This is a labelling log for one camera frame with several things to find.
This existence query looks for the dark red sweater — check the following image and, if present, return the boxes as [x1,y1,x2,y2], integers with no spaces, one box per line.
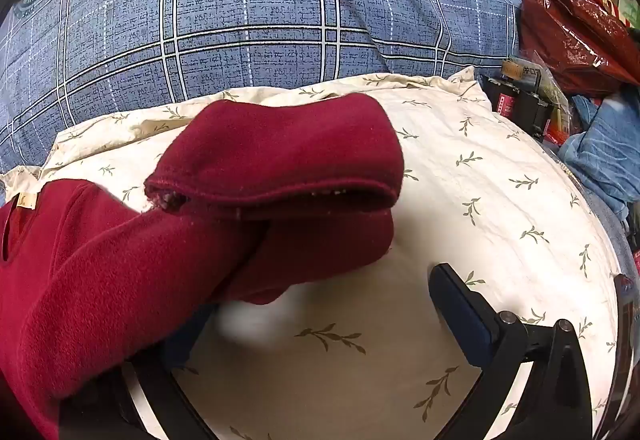
[1,94,404,439]

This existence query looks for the cream leaf-print pillow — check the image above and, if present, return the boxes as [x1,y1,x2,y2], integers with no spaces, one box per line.
[0,65,633,440]

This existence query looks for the light blue cloth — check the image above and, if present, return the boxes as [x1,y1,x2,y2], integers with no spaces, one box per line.
[558,88,639,221]

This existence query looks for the black box with red label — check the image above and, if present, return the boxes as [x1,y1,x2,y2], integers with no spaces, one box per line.
[480,75,553,142]

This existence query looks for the red plastic bag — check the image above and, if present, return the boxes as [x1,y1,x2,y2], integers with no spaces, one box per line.
[520,0,639,97]

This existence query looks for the blue plaid pillow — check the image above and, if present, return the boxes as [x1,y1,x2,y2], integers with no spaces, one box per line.
[1,0,521,169]

